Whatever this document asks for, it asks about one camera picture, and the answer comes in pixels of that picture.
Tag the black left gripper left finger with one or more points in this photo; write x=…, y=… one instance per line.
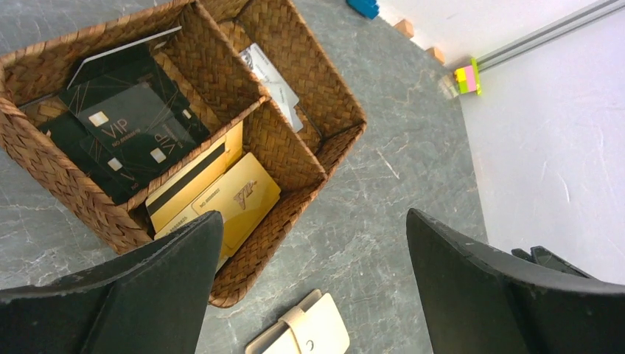
x=149, y=300

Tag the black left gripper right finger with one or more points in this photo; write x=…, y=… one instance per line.
x=479, y=299

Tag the black card lower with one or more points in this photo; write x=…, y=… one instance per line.
x=106, y=150

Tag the gold VIP card front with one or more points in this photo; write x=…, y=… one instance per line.
x=243, y=195

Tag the gold card magnetic stripe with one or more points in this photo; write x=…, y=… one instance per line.
x=187, y=184

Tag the silver white card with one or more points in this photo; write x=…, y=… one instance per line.
x=272, y=80

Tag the woven wicker divided basket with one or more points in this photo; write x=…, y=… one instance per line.
x=203, y=58

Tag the green pink yellow brick stack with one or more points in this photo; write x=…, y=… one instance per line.
x=468, y=78

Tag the small wooden block right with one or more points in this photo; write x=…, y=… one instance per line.
x=437, y=54

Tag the small wooden block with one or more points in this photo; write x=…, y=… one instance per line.
x=405, y=27
x=437, y=54

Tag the small wooden block left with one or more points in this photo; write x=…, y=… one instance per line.
x=405, y=27

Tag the blue toy brick stack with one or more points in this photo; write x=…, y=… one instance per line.
x=367, y=8

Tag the aluminium frame rail right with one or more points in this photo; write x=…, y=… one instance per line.
x=560, y=28

